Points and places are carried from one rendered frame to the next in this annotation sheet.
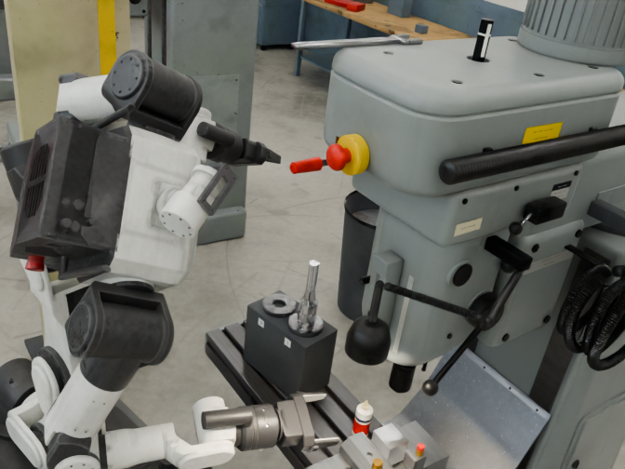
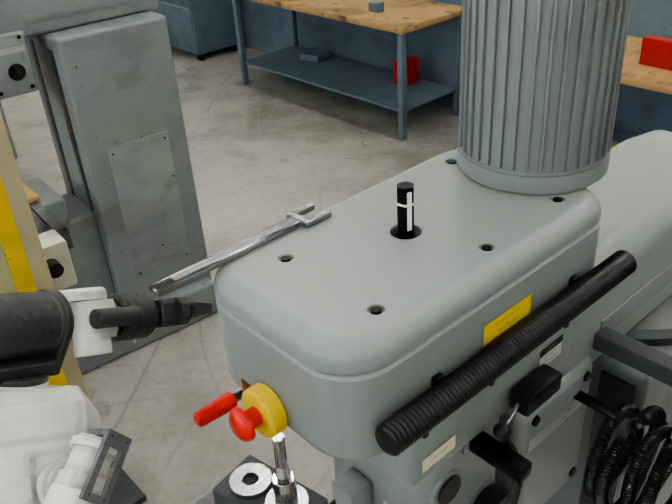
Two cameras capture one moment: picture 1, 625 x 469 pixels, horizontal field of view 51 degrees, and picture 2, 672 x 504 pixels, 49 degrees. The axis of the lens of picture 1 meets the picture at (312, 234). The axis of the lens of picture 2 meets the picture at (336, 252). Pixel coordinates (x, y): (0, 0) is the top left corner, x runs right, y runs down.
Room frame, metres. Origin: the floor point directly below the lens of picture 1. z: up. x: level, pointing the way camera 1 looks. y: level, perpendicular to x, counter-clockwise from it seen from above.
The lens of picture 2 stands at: (0.28, -0.11, 2.33)
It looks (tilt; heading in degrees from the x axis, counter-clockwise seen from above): 31 degrees down; 358
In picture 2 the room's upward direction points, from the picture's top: 4 degrees counter-clockwise
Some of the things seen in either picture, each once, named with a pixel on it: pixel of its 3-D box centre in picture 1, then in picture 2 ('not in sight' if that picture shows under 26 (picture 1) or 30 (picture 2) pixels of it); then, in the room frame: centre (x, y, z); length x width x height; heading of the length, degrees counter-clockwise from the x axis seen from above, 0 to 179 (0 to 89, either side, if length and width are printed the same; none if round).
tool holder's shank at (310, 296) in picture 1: (312, 282); (280, 457); (1.32, -0.01, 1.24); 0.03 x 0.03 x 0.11
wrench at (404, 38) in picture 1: (358, 42); (243, 246); (1.03, -0.03, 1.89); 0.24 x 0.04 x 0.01; 130
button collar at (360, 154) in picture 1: (352, 154); (264, 410); (0.90, -0.04, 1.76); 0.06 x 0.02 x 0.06; 38
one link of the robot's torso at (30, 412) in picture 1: (57, 426); not in sight; (1.27, 0.64, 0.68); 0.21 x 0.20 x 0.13; 51
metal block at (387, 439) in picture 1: (388, 445); not in sight; (1.03, -0.23, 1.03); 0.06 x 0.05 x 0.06; 36
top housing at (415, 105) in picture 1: (472, 106); (414, 281); (1.05, -0.23, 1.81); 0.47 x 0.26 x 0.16; 128
